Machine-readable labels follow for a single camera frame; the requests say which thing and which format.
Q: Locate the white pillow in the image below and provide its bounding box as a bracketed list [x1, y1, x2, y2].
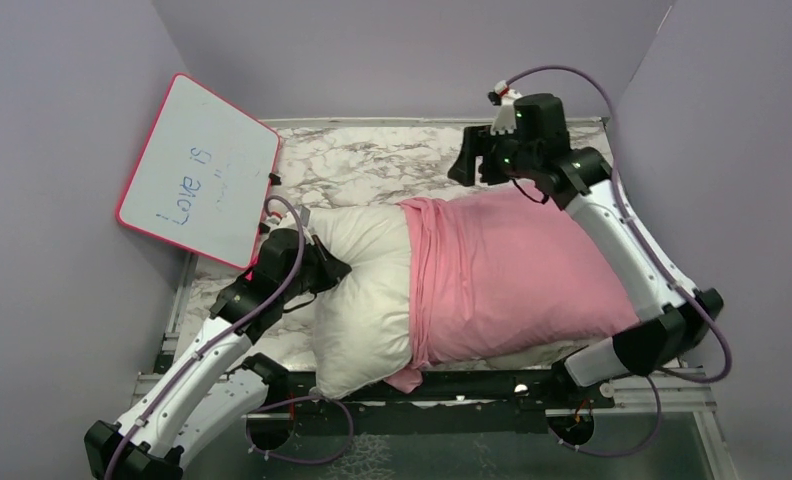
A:
[308, 205, 412, 399]

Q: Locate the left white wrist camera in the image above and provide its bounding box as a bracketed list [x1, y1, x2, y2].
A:
[265, 206, 311, 234]

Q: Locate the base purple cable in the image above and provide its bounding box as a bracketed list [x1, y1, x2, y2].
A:
[545, 377, 664, 458]
[245, 396, 356, 465]

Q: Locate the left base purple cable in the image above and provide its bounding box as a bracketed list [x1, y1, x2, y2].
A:
[245, 396, 356, 465]

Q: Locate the pink floral pillowcase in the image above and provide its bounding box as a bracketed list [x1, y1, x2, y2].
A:
[388, 188, 638, 393]

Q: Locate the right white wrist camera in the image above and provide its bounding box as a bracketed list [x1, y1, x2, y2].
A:
[488, 80, 522, 136]

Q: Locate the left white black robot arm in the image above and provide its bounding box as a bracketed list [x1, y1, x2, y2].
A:
[84, 228, 352, 479]

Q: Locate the pink framed whiteboard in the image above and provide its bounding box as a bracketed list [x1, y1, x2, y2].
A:
[116, 73, 282, 269]

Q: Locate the black mounting rail base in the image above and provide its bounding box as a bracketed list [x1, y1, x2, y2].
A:
[232, 353, 615, 447]

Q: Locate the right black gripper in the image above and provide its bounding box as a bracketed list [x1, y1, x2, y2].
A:
[447, 123, 538, 188]

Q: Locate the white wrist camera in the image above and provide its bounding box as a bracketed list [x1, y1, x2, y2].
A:
[265, 206, 311, 234]
[488, 80, 522, 136]

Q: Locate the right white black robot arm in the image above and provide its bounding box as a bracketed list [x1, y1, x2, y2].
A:
[447, 93, 724, 407]

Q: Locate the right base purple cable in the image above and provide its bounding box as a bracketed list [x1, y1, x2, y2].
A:
[545, 377, 664, 458]

